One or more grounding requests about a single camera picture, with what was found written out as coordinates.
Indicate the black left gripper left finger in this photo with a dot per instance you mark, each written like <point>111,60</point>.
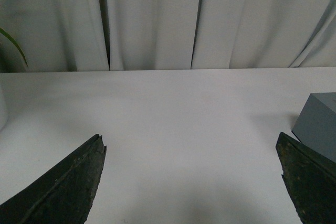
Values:
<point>65,193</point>

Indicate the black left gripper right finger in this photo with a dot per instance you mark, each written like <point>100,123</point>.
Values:
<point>309,178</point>

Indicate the gray base block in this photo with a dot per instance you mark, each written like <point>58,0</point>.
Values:
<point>315,126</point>

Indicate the white plant pot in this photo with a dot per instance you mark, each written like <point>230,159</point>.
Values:
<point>3,110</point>

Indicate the green plant leaves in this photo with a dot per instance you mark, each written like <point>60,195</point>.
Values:
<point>13,40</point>

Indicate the white curtain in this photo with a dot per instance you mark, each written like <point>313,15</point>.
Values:
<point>102,35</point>

